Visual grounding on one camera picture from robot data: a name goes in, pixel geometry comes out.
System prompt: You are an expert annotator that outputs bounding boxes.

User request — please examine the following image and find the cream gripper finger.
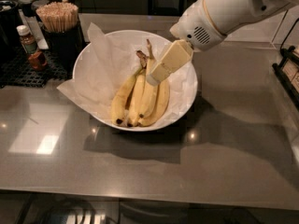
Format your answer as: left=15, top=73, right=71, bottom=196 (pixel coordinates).
left=147, top=39, right=193, bottom=86

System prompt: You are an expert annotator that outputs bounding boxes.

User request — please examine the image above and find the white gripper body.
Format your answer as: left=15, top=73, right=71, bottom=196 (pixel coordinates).
left=170, top=0, right=228, bottom=51

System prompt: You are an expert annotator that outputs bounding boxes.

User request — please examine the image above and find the long-stemmed yellow banana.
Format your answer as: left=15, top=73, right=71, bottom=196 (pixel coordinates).
left=139, top=40, right=157, bottom=118

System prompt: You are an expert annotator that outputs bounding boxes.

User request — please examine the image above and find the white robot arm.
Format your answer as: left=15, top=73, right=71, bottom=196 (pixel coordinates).
left=147, top=0, right=299, bottom=86

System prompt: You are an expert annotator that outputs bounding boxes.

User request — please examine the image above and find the white bowl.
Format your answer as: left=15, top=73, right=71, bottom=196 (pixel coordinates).
left=72, top=29, right=199, bottom=133

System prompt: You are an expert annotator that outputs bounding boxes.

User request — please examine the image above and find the clear acrylic sign holder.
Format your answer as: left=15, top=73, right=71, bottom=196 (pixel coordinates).
left=222, top=11, right=288, bottom=49

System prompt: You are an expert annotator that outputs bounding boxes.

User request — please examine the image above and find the white paper liner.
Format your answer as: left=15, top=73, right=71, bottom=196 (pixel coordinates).
left=56, top=21, right=194, bottom=129

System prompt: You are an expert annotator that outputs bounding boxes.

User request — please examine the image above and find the black stick holder cup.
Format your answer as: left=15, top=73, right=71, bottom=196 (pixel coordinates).
left=42, top=22, right=86, bottom=75

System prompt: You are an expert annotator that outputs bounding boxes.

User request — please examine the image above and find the bundle of wooden sticks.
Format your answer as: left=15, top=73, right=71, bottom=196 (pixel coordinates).
left=36, top=2, right=78, bottom=33

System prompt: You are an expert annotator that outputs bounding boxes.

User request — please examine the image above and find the small brown jar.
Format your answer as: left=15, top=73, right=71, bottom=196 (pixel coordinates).
left=28, top=51, right=48, bottom=71

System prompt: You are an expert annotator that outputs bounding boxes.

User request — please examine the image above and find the white flat card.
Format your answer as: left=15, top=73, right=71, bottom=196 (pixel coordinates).
left=19, top=9, right=49, bottom=50

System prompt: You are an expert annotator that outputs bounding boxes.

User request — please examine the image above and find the dark lidded jar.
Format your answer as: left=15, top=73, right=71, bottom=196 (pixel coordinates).
left=18, top=0, right=35, bottom=17
left=31, top=0, right=50, bottom=11

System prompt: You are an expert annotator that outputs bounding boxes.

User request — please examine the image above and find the small sauce bottle white cap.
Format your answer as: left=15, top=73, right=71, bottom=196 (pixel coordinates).
left=17, top=25, right=38, bottom=54

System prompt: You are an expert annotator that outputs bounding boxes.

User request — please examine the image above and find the black grid mat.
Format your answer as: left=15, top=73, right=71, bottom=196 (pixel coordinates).
left=0, top=47, right=72, bottom=88

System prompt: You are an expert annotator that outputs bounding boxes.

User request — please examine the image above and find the black container far left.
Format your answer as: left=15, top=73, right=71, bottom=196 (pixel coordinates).
left=0, top=0, right=21, bottom=63

